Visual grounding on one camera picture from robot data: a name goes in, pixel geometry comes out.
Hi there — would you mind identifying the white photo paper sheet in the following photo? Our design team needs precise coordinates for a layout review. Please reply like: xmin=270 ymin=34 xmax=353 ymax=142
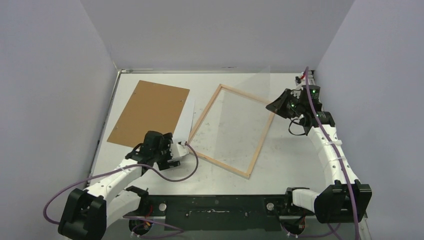
xmin=173 ymin=95 xmax=196 ymax=142

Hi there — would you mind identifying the clear acrylic frame pane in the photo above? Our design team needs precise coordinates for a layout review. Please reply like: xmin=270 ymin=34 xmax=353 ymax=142
xmin=190 ymin=65 xmax=276 ymax=173

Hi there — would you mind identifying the light wooden picture frame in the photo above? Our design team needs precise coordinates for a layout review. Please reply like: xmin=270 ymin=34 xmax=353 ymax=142
xmin=187 ymin=83 xmax=277 ymax=180

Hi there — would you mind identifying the brown frame backing board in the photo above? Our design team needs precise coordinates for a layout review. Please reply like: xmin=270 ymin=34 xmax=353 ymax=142
xmin=107 ymin=80 xmax=190 ymax=147

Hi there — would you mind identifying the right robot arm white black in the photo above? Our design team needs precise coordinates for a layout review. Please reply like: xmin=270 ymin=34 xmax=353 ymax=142
xmin=266 ymin=85 xmax=372 ymax=224

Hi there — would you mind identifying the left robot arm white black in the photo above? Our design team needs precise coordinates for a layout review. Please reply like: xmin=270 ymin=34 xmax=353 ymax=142
xmin=58 ymin=131 xmax=189 ymax=240

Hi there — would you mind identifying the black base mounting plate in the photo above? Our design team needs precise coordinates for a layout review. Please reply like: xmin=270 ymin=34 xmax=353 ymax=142
xmin=127 ymin=194 xmax=314 ymax=232

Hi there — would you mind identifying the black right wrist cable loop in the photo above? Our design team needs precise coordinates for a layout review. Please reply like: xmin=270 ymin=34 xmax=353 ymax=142
xmin=288 ymin=118 xmax=307 ymax=137

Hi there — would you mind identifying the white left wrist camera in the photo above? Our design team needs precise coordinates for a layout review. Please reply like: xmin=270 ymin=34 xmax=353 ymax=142
xmin=169 ymin=141 xmax=189 ymax=160

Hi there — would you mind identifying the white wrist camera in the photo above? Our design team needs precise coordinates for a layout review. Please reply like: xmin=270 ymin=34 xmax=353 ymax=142
xmin=294 ymin=74 xmax=309 ymax=90
xmin=169 ymin=141 xmax=189 ymax=160

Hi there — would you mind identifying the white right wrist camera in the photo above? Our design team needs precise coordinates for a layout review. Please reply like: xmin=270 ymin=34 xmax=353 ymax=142
xmin=294 ymin=74 xmax=309 ymax=90

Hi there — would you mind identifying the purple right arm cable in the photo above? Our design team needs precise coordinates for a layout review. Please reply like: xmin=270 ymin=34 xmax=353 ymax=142
xmin=279 ymin=66 xmax=362 ymax=240

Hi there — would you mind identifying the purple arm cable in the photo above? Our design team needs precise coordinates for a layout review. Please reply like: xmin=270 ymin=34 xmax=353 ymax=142
xmin=43 ymin=142 xmax=200 ymax=239
xmin=279 ymin=66 xmax=362 ymax=240

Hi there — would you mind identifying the aluminium front rail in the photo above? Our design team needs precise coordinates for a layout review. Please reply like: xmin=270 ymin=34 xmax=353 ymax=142
xmin=62 ymin=211 xmax=374 ymax=240

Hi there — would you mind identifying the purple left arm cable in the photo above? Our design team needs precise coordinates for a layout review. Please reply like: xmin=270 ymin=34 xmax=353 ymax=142
xmin=43 ymin=142 xmax=200 ymax=239

